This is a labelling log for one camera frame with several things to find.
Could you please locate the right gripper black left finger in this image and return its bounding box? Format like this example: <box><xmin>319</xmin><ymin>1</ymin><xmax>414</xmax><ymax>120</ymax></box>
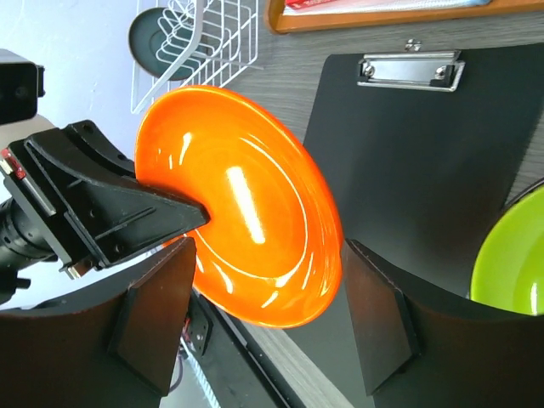
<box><xmin>1</xmin><ymin>238</ymin><xmax>196</xmax><ymax>407</ymax></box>

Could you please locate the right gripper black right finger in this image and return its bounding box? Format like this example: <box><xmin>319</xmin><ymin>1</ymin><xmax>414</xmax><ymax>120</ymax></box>
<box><xmin>343</xmin><ymin>240</ymin><xmax>543</xmax><ymax>407</ymax></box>

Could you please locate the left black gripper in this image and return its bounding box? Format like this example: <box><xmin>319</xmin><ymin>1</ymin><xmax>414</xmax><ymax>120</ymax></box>
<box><xmin>1</xmin><ymin>121</ymin><xmax>210</xmax><ymax>302</ymax></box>

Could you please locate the lime green plate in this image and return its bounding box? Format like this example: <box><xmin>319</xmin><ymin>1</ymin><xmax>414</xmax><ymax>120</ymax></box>
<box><xmin>469</xmin><ymin>188</ymin><xmax>543</xmax><ymax>316</ymax></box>

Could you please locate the orange plate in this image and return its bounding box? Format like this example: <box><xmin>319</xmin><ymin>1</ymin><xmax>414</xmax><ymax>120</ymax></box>
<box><xmin>134</xmin><ymin>85</ymin><xmax>343</xmax><ymax>329</ymax></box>

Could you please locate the dark teal plate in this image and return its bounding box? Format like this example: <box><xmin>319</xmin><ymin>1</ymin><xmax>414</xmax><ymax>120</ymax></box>
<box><xmin>128</xmin><ymin>8</ymin><xmax>193</xmax><ymax>78</ymax></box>

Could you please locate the black clipboard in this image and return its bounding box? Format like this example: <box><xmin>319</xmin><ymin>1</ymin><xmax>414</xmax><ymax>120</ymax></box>
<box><xmin>291</xmin><ymin>43</ymin><xmax>543</xmax><ymax>407</ymax></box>

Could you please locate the orange wooden shelf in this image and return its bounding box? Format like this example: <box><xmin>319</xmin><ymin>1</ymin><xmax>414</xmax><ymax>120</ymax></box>
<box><xmin>263</xmin><ymin>0</ymin><xmax>543</xmax><ymax>34</ymax></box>

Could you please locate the red book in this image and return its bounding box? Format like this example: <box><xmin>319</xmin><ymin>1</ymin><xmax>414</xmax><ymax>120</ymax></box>
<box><xmin>284</xmin><ymin>0</ymin><xmax>336</xmax><ymax>10</ymax></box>

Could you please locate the light blue folder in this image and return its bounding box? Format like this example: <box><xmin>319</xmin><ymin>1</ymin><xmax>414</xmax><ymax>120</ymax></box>
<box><xmin>283</xmin><ymin>0</ymin><xmax>490</xmax><ymax>15</ymax></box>

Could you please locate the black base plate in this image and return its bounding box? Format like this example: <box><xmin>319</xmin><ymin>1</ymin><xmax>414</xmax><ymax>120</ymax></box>
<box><xmin>181</xmin><ymin>291</ymin><xmax>304</xmax><ymax>407</ymax></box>

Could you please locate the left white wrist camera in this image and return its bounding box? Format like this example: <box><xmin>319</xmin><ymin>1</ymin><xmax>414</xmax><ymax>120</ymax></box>
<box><xmin>0</xmin><ymin>48</ymin><xmax>45</xmax><ymax>125</ymax></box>

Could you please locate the white wire dish rack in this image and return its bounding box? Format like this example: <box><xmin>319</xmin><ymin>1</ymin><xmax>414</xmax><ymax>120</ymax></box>
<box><xmin>130</xmin><ymin>1</ymin><xmax>259</xmax><ymax>114</ymax></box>

